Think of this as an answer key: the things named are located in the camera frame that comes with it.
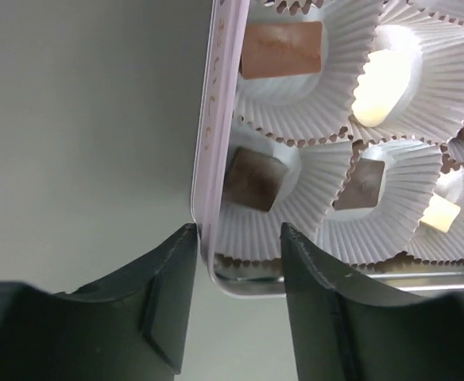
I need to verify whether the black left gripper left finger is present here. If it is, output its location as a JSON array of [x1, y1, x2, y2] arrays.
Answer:
[[0, 224, 198, 380]]

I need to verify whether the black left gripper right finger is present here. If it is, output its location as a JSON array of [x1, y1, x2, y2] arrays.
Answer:
[[280, 223, 464, 380]]

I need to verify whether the dark ridged chocolate square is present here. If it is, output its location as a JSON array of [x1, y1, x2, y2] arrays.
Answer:
[[334, 159, 385, 210]]

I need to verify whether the white chocolate block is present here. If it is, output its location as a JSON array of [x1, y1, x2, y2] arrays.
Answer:
[[420, 194, 461, 233]]

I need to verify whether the cream heart chocolate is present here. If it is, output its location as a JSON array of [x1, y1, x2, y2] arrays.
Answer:
[[352, 49, 412, 128]]

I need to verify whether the milk chocolate block top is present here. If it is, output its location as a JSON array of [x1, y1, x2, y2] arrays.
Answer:
[[239, 21, 323, 80]]

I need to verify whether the pink chocolate tin box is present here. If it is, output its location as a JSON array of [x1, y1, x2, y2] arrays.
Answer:
[[191, 1, 464, 298]]

